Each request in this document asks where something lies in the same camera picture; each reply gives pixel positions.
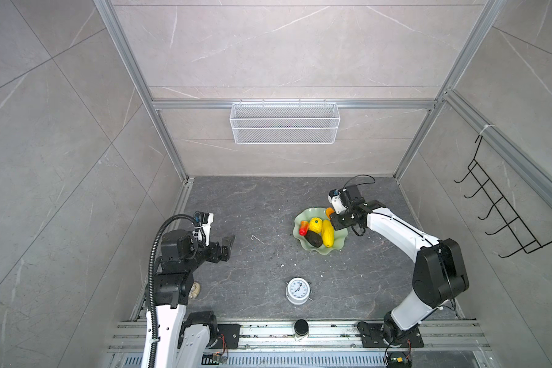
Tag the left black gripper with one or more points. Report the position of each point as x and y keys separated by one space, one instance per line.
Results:
x=213 y=255

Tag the red-orange fake mango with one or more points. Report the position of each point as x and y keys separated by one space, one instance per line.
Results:
x=303 y=228
x=330 y=212

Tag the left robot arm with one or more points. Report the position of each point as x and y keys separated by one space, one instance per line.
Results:
x=175 y=338

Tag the white wire mesh basket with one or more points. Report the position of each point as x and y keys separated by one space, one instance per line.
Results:
x=284 y=123

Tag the long yellow fake fruit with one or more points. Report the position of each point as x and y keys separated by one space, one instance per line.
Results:
x=327 y=234

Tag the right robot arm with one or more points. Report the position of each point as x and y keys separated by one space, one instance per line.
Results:
x=439 y=274

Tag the bumpy yellow fake fruit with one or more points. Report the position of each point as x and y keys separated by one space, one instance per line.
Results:
x=316 y=225

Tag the dark fake avocado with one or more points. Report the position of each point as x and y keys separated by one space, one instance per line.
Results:
x=314 y=239

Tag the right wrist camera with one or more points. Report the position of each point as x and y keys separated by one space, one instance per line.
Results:
x=336 y=201

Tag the black wire hook rack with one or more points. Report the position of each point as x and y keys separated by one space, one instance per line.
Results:
x=525 y=240

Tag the green wavy fruit bowl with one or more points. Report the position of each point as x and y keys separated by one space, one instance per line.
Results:
x=339 y=236

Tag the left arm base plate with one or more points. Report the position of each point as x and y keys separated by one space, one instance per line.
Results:
x=223 y=334

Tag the white alarm clock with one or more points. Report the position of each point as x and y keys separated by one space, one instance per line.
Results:
x=298 y=291

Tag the aluminium rail frame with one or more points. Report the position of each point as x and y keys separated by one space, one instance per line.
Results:
x=337 y=343

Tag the small beige object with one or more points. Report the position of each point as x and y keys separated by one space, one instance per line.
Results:
x=195 y=290

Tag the black round knob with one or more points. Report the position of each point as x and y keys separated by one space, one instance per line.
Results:
x=301 y=328

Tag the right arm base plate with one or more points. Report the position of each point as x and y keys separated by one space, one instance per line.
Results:
x=379 y=335

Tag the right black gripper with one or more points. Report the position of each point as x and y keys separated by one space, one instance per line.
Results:
x=335 y=221

